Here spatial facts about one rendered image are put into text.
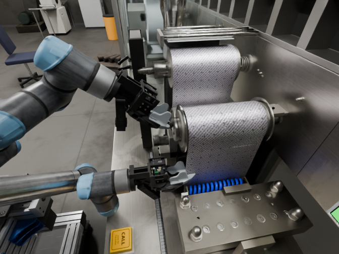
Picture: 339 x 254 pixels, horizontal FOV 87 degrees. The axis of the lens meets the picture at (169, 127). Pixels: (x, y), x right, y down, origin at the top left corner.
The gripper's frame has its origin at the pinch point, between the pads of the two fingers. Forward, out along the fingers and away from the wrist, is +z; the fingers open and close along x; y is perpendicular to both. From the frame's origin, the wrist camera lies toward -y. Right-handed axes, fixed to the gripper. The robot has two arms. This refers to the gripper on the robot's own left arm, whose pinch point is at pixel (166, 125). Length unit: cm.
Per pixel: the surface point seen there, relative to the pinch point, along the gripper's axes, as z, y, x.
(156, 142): 1.6, -7.2, -0.4
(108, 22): -15, -108, 592
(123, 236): 7.0, -36.8, -17.4
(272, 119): 19.9, 22.1, -7.5
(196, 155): 10.1, 0.1, -8.4
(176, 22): 2, 23, 65
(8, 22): -308, -395, 853
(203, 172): 18.3, -4.7, -8.4
